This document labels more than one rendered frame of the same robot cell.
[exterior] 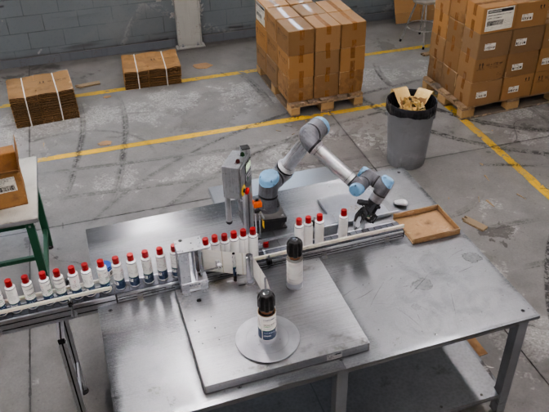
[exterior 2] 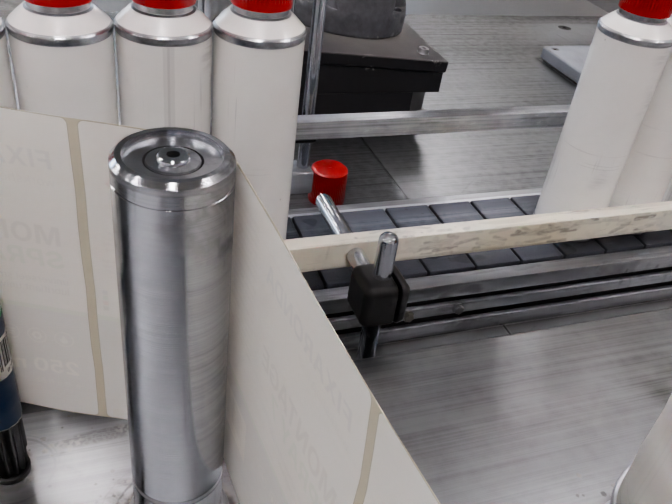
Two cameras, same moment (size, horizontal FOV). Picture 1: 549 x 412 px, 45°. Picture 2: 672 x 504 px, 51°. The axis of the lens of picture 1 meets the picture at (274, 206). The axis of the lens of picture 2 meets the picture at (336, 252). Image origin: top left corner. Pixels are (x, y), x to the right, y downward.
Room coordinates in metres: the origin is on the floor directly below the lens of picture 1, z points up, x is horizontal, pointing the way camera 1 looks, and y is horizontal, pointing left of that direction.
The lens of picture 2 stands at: (2.45, 0.11, 1.17)
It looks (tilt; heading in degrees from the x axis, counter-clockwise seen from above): 36 degrees down; 353
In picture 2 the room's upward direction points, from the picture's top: 8 degrees clockwise
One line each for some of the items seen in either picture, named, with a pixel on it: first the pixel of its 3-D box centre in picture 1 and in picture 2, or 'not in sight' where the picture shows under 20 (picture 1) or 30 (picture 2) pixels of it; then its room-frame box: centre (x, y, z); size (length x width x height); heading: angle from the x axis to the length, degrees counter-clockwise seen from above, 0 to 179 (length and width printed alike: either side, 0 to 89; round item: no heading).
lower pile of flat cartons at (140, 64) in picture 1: (150, 69); not in sight; (7.21, 1.38, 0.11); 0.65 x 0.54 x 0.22; 103
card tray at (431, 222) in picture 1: (426, 223); not in sight; (3.16, -0.89, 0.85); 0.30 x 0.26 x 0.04; 107
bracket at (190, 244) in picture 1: (189, 244); not in sight; (2.64, 0.44, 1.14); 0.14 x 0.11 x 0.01; 107
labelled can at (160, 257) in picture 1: (161, 263); not in sight; (2.70, 0.60, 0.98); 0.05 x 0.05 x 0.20
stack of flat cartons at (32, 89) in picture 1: (42, 98); not in sight; (6.40, 2.39, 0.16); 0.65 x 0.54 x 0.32; 111
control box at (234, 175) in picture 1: (237, 174); not in sight; (2.91, 0.19, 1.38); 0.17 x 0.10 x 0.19; 162
